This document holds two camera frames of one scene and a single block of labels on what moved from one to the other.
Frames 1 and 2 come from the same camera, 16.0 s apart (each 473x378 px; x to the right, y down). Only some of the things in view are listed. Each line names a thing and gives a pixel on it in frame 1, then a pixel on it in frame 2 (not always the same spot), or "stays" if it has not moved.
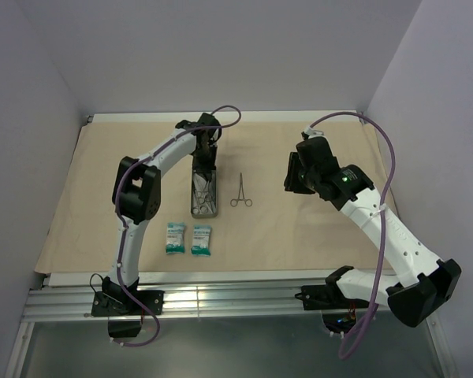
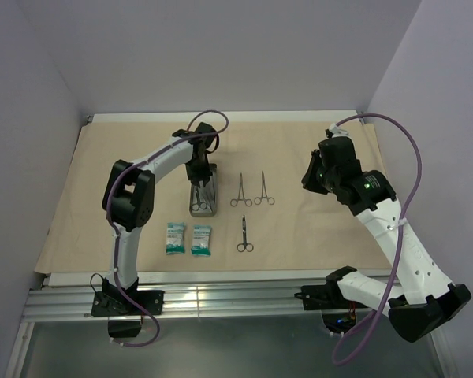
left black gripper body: x=205 y=159 -> x=199 y=169
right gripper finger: x=292 y=180 -> x=309 y=181
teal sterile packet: x=175 y=238 stays
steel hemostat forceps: x=233 y=202 stays
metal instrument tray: x=204 y=194 stays
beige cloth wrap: x=260 y=227 stays
